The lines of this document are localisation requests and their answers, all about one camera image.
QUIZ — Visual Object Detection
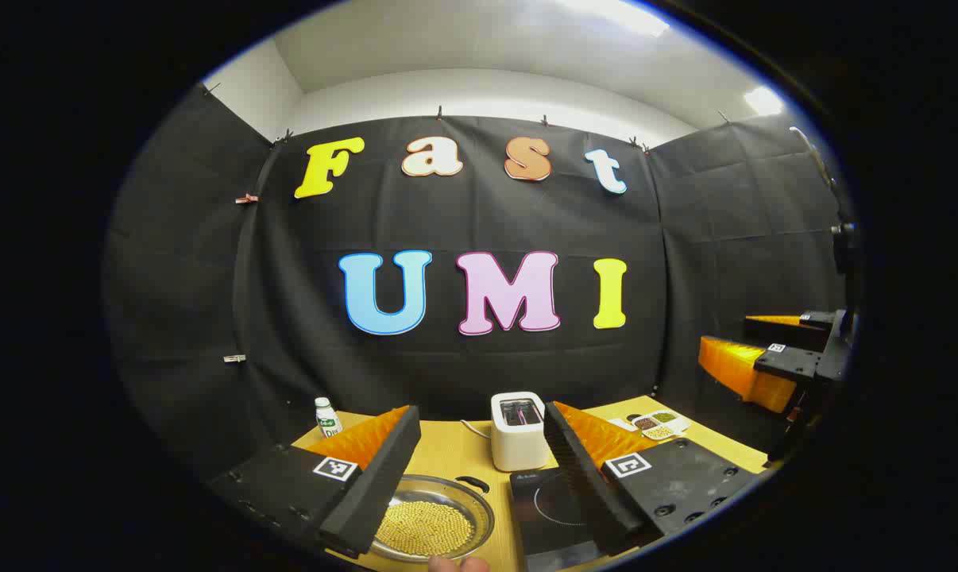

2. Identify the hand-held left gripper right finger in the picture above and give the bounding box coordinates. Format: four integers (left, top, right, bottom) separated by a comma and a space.
543, 401, 762, 557

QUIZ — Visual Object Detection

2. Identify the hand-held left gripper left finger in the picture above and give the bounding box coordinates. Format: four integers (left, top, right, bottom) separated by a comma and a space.
209, 405, 422, 557

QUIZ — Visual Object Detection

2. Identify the black induction cooktop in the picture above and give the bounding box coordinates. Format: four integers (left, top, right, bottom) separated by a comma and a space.
509, 467, 607, 571

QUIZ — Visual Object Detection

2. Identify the steel pot with black handles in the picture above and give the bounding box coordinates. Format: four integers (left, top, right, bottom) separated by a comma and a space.
372, 474, 496, 563

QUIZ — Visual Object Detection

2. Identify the pile of soybeans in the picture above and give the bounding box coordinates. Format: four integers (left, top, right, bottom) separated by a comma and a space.
378, 500, 476, 557

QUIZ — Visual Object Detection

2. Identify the white toaster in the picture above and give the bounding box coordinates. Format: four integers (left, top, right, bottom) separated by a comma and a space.
491, 392, 547, 473

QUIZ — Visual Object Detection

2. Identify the white bottle with green label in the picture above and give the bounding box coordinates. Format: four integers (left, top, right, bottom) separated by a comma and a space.
315, 397, 343, 439

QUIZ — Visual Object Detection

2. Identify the white divided seed tray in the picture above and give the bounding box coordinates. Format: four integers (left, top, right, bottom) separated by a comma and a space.
632, 410, 690, 442

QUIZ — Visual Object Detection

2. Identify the ceiling light panel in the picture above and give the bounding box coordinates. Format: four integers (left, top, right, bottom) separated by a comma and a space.
744, 85, 786, 117

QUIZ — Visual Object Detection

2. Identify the black backdrop cloth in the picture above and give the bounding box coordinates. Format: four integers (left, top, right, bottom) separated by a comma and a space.
104, 79, 849, 485

